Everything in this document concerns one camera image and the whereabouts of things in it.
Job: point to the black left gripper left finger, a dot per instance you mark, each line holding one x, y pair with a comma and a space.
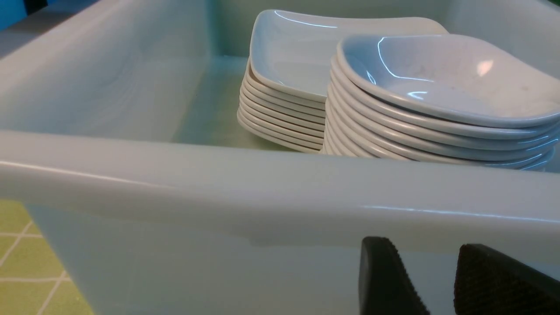
385, 287

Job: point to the stack of white square plates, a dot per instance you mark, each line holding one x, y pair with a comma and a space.
290, 121

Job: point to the large white plastic tub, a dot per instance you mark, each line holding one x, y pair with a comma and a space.
119, 134

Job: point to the top stacked white square plate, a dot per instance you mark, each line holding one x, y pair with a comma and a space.
291, 52

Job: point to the green checkered tablecloth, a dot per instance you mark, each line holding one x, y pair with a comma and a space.
32, 279

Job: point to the top stacked white small bowl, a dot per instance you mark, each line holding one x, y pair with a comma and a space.
453, 77

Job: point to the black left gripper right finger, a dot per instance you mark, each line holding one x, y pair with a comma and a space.
488, 282

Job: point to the stack of white small bowls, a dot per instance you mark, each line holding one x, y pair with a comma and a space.
357, 124

